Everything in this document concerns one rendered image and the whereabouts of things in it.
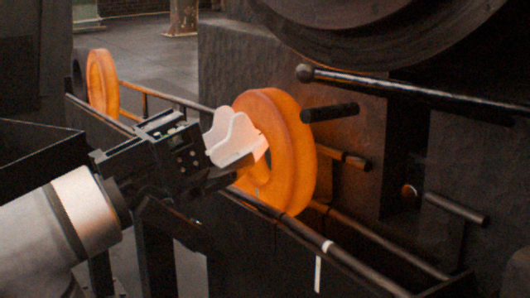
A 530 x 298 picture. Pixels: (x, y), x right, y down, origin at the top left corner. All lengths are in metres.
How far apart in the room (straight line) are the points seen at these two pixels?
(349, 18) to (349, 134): 0.23
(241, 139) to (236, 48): 0.23
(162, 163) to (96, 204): 0.08
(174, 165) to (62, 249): 0.14
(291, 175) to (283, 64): 0.17
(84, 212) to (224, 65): 0.39
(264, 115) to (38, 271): 0.30
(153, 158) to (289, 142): 0.14
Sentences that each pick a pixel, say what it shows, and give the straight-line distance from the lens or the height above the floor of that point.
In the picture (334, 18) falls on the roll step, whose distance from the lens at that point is 0.44.
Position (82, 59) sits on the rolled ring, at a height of 0.74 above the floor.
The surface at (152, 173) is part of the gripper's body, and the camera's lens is 0.59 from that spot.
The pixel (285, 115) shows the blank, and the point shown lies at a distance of 0.60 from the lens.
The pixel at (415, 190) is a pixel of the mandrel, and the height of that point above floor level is 0.75.
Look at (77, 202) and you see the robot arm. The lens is 0.55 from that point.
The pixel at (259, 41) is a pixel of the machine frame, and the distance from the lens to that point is 0.75.
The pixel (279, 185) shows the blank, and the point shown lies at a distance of 0.62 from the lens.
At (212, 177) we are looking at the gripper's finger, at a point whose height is 0.75.
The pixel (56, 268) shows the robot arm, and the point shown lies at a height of 0.69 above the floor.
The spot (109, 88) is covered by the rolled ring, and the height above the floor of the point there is 0.70.
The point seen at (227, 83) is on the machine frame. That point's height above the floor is 0.79.
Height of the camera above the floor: 0.97
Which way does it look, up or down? 19 degrees down
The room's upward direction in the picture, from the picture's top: straight up
